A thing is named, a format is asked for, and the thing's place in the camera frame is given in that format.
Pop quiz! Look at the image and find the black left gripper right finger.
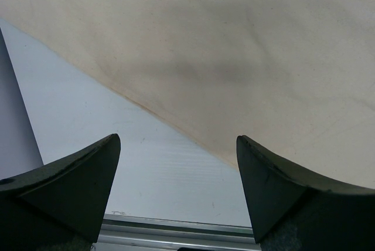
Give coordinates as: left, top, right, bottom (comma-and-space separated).
236, 135, 374, 250

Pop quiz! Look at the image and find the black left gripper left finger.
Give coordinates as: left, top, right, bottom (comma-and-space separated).
1, 134, 121, 250

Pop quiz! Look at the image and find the aluminium rail frame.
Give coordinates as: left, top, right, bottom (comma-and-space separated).
91, 214, 261, 250

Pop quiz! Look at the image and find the beige cloth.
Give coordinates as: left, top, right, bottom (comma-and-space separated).
1, 0, 374, 188

